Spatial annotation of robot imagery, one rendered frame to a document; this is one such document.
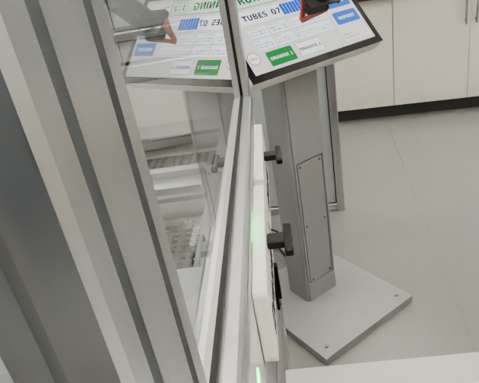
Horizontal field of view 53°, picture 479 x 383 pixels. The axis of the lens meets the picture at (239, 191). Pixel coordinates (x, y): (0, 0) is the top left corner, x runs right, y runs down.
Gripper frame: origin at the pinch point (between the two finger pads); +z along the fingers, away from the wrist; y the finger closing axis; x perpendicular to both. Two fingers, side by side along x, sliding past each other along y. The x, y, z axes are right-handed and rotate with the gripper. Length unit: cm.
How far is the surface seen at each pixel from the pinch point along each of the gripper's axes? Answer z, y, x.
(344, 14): 14.9, -30.5, -6.4
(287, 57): 14.8, -1.8, 1.6
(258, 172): -14, 42, 34
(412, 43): 128, -202, -34
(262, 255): -29, 57, 48
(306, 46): 14.8, -10.2, 0.4
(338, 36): 14.9, -23.4, 0.2
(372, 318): 66, -16, 84
